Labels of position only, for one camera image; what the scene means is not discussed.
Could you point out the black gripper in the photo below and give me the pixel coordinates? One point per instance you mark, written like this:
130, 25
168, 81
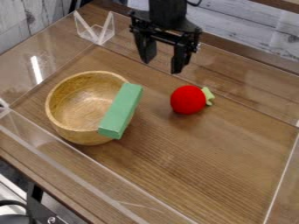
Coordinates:
165, 25

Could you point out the green foam stick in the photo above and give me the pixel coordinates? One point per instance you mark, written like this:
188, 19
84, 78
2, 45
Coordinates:
120, 114

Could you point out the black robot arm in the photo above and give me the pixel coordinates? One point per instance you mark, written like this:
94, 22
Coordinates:
169, 4

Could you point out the brown wooden bowl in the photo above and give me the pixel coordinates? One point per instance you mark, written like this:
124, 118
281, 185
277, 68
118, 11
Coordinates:
77, 104

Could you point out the red toy tomato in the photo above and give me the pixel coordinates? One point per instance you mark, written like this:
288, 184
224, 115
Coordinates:
189, 99

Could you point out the clear acrylic corner bracket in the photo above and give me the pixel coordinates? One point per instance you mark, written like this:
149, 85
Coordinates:
98, 34

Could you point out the clear acrylic tray wall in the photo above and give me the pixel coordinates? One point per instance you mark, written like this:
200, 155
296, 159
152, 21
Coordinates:
217, 167

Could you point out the black table leg bracket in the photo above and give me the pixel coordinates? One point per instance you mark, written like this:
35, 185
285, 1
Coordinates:
41, 214

